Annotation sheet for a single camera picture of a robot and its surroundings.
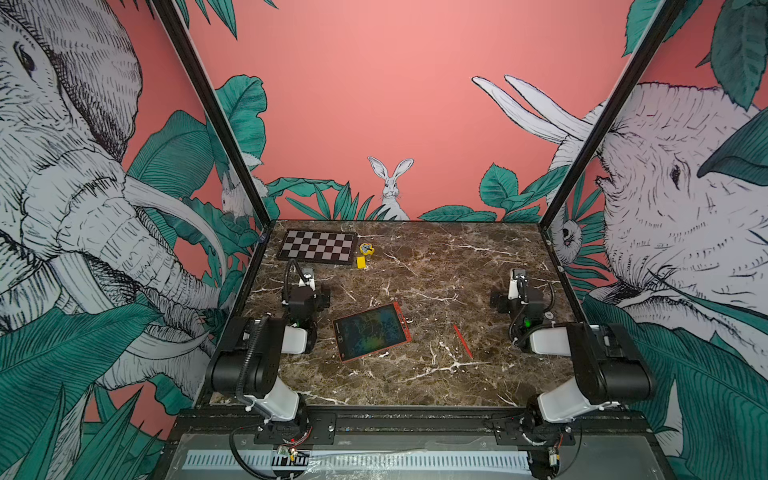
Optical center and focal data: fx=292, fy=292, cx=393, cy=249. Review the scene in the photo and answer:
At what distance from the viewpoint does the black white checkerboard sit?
3.59 ft

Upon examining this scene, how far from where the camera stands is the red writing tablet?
0.90m

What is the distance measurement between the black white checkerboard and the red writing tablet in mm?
231
